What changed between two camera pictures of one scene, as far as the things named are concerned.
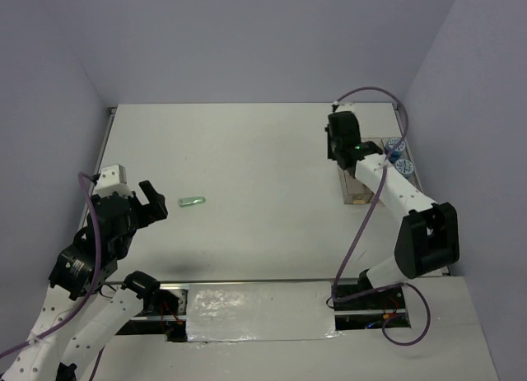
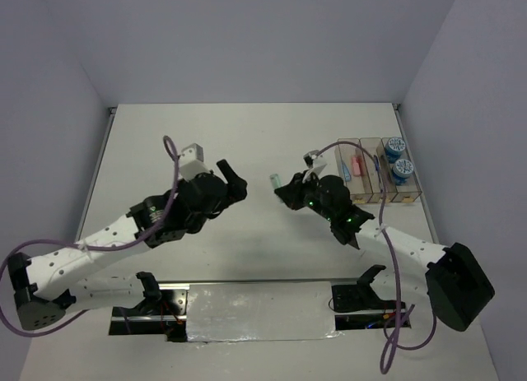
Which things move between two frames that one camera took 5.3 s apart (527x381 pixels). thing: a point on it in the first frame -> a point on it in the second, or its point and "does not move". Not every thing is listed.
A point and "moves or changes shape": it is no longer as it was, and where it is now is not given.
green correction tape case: [186, 202] moves or changes shape
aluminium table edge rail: [100, 162] does not move
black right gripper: [329, 151] -> [291, 192]
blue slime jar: [404, 167] does not move
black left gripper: [155, 210] -> [236, 187]
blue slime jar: [394, 147] does not move
